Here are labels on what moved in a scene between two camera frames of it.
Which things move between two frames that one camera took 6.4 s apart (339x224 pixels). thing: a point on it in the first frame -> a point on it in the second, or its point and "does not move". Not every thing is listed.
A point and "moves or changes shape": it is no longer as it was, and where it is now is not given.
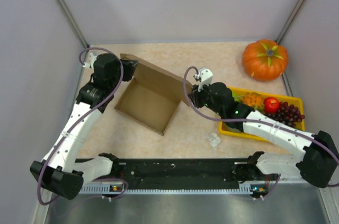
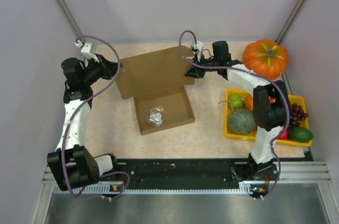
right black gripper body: [203, 98] -> [213, 62]
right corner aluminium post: [298, 6] does not move
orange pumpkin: [265, 60] does not move
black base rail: [189, 171] does not move
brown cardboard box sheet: [153, 97] moves or changes shape
